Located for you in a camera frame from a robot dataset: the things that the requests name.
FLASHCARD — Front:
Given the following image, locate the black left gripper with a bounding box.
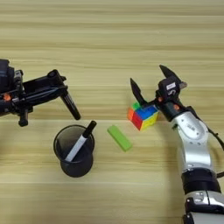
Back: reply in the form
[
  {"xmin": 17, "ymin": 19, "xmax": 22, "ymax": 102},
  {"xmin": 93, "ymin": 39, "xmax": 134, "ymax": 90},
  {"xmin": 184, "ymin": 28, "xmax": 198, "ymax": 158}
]
[{"xmin": 0, "ymin": 69, "xmax": 68, "ymax": 128}]

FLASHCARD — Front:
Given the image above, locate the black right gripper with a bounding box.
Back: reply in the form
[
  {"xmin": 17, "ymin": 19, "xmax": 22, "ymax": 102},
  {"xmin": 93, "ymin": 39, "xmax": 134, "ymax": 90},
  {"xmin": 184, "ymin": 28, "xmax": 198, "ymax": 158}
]
[{"xmin": 129, "ymin": 64, "xmax": 191, "ymax": 122}]

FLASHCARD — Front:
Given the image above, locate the colourful puzzle cube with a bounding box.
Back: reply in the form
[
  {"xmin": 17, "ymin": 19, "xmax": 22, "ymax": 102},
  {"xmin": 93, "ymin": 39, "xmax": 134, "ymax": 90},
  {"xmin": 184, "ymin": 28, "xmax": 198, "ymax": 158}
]
[{"xmin": 127, "ymin": 101, "xmax": 160, "ymax": 131}]

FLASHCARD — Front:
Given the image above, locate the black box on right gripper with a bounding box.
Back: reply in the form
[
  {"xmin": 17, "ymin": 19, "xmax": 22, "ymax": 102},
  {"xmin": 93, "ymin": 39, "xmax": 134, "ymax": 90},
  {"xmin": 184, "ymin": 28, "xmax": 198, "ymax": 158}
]
[{"xmin": 157, "ymin": 76, "xmax": 182, "ymax": 101}]

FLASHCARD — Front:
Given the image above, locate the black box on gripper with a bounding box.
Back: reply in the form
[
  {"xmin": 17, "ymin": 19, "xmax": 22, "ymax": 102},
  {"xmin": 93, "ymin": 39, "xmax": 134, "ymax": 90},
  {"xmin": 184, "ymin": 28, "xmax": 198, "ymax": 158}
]
[
  {"xmin": 0, "ymin": 59, "xmax": 16, "ymax": 92},
  {"xmin": 157, "ymin": 76, "xmax": 182, "ymax": 101}
]

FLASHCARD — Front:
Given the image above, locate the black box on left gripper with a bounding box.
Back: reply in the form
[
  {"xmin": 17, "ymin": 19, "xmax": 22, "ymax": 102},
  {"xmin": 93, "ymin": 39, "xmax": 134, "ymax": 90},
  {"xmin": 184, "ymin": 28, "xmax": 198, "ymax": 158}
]
[{"xmin": 0, "ymin": 59, "xmax": 16, "ymax": 92}]

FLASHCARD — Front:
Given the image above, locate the green rectangular block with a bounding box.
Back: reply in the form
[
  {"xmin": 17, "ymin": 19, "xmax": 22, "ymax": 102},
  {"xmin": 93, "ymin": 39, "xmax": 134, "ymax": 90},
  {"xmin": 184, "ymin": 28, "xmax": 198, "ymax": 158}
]
[{"xmin": 107, "ymin": 124, "xmax": 133, "ymax": 152}]

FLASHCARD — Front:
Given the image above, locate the black mesh pen cup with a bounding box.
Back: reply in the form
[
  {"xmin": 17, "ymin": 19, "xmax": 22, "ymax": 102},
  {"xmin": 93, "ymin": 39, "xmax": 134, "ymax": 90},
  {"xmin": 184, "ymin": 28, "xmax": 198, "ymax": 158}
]
[{"xmin": 52, "ymin": 124, "xmax": 95, "ymax": 179}]

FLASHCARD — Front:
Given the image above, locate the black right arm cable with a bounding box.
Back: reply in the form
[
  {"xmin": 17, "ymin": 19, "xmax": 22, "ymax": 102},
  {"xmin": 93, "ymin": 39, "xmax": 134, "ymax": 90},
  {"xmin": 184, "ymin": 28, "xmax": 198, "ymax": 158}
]
[{"xmin": 204, "ymin": 122, "xmax": 224, "ymax": 179}]

